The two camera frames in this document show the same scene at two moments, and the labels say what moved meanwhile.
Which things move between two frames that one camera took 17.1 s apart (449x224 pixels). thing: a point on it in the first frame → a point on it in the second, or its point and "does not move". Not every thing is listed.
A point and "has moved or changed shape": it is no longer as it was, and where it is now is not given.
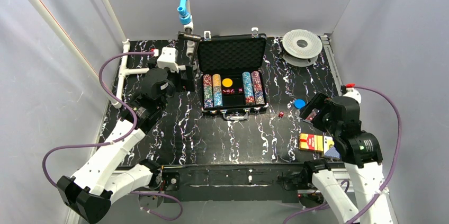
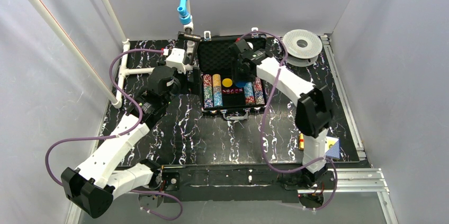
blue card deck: (330, 150) does not move
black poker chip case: (233, 69) does not move
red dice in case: (232, 91) does not move
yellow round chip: (227, 82) does not move
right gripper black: (316, 106) → (240, 71)
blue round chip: (299, 104) has moved or changed shape
